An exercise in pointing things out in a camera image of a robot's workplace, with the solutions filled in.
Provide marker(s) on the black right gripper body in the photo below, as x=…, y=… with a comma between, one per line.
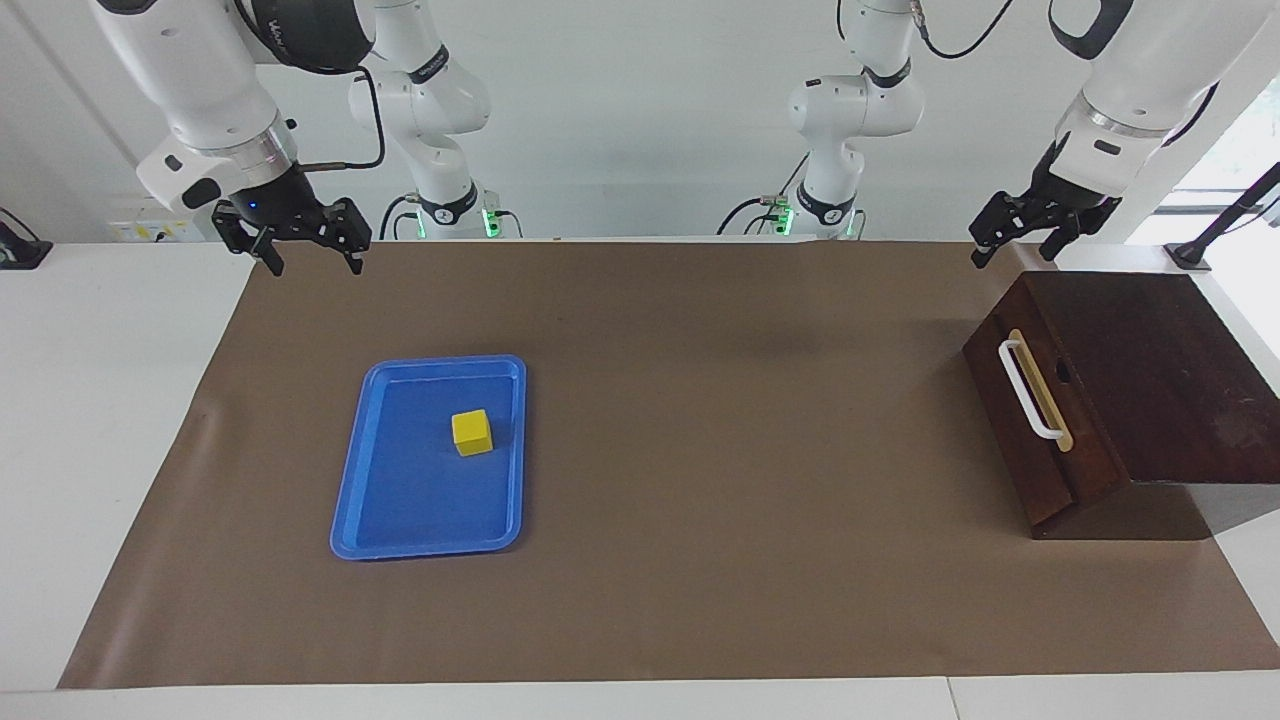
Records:
x=275, y=205

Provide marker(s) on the brown paper table mat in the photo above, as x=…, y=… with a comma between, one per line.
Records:
x=700, y=450

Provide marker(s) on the white wall power outlet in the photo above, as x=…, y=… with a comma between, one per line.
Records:
x=150, y=230

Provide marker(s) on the blue plastic tray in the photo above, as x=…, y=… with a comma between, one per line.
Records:
x=400, y=500

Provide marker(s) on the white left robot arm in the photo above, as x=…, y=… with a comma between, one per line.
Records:
x=1150, y=60

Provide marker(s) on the small black stand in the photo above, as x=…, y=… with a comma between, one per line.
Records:
x=20, y=252

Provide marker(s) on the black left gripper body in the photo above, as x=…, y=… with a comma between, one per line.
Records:
x=1065, y=185

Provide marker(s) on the yellow block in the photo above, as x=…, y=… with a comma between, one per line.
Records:
x=472, y=432

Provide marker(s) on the dark wooden drawer cabinet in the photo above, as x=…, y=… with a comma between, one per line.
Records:
x=1170, y=380

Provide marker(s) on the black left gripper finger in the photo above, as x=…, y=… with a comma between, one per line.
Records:
x=1068, y=225
x=1000, y=218

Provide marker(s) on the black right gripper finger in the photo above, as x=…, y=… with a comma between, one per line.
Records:
x=240, y=230
x=348, y=228

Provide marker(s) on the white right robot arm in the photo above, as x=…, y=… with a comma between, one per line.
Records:
x=200, y=80

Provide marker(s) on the black camera stand pole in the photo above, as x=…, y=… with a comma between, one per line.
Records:
x=1225, y=222

